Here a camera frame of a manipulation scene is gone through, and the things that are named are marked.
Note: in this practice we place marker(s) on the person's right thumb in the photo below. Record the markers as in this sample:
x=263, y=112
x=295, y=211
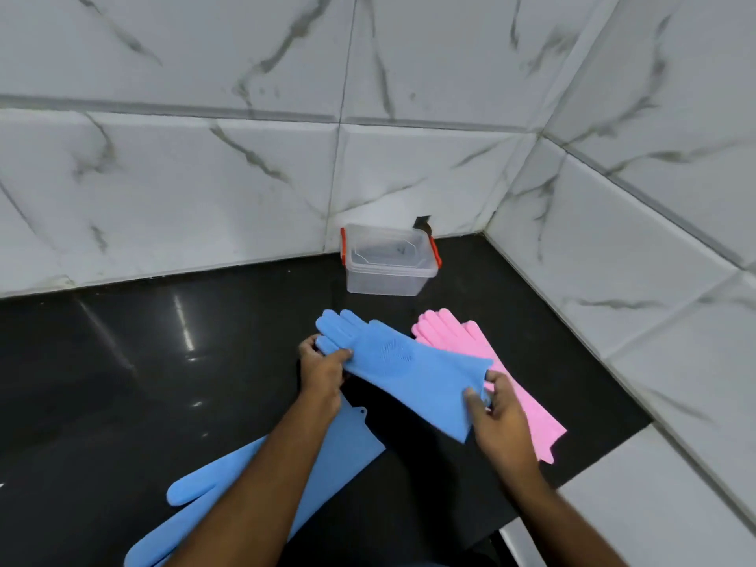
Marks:
x=474, y=406

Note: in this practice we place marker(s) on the person's right hand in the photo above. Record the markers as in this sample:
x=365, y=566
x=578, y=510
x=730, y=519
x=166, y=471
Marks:
x=502, y=428

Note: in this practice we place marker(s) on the person's left hand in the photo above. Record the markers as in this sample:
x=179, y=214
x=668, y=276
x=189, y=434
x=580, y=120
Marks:
x=319, y=374

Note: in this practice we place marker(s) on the person's right forearm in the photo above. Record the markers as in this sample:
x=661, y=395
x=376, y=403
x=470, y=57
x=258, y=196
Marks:
x=561, y=522

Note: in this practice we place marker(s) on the clear plastic container red clips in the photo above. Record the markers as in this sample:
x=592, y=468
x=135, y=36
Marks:
x=388, y=259

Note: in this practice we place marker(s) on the pink silicone scrubbing glove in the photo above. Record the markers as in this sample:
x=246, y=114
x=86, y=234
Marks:
x=472, y=348

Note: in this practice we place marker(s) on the person's left forearm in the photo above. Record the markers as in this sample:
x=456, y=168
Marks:
x=260, y=496

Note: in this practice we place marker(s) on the blue silicone scrubbing glove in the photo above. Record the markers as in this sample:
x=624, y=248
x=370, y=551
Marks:
x=331, y=460
x=407, y=366

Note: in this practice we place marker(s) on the person's left thumb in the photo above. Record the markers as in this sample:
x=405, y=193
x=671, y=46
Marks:
x=338, y=356

